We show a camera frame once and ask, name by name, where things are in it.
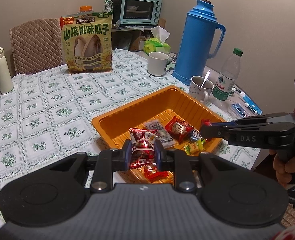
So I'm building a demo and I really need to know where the blue white toothpaste tube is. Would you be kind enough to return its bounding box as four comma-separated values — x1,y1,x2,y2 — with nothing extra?
239,92,262,115

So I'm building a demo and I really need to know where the plain white cup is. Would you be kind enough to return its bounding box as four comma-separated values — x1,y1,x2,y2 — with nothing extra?
147,51,169,76

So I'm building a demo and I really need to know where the sunflower seed bag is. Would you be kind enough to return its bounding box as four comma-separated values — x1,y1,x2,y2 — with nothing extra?
60,11,113,72

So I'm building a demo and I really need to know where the green tissue pack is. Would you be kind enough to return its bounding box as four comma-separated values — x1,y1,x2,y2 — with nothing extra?
143,26,171,55

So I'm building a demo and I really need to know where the small red candy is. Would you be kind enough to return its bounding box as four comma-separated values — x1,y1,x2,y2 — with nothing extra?
200,119,212,131

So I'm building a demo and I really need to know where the cream thermos bottle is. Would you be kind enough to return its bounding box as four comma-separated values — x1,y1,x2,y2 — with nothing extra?
0,47,13,94

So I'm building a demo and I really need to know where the right hand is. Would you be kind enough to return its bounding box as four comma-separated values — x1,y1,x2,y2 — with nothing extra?
269,150,295,187

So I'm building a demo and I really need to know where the quilted brown chair back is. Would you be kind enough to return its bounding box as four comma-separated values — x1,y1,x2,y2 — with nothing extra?
10,18,63,74

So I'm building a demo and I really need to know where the large red gold snack packet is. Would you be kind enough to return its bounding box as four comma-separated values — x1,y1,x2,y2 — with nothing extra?
165,116,194,143

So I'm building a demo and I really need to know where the yellow green candy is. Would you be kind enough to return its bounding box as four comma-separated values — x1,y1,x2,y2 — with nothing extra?
184,139,205,155

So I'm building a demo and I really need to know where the orange plastic tray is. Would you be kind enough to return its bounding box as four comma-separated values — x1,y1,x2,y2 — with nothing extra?
91,85,226,184

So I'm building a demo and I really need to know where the brown red candy packet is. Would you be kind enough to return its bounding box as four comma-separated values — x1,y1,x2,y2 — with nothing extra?
129,128,158,169

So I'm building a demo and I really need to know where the white patterned mug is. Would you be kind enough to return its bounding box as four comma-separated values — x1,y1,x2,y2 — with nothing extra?
188,76,214,104

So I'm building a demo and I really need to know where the dark colourful snack packet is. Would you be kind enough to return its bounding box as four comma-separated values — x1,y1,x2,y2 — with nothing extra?
189,128,204,142

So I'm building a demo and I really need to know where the grey nut mix packet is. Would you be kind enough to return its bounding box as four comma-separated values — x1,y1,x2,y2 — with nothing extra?
144,119,176,148

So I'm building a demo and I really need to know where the orange lid jar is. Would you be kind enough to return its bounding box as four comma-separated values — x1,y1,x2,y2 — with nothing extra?
79,5,93,13

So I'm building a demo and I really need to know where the green patterned tablecloth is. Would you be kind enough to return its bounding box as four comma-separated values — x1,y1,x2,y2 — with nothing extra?
0,48,262,237

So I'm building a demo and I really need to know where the quilted brown chair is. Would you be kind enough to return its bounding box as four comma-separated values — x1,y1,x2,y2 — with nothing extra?
10,18,63,74
281,204,295,228

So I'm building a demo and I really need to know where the blue thermos jug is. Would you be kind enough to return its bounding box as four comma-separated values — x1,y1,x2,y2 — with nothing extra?
172,0,226,86

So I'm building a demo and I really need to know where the blue white small box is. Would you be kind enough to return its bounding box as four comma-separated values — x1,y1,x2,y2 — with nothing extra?
228,103,250,119

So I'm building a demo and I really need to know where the metal spoon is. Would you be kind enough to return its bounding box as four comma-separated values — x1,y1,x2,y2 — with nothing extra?
201,71,210,88

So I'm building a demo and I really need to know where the clear water bottle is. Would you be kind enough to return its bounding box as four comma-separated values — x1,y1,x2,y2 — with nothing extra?
209,48,243,111

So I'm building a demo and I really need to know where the quilted brown near chair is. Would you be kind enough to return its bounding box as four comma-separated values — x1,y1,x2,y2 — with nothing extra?
281,204,295,228

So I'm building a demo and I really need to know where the teal toaster oven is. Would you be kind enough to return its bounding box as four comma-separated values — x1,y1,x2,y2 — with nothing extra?
111,0,162,25

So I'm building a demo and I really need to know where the red double happiness packet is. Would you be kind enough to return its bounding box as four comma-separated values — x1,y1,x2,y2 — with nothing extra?
143,163,168,183

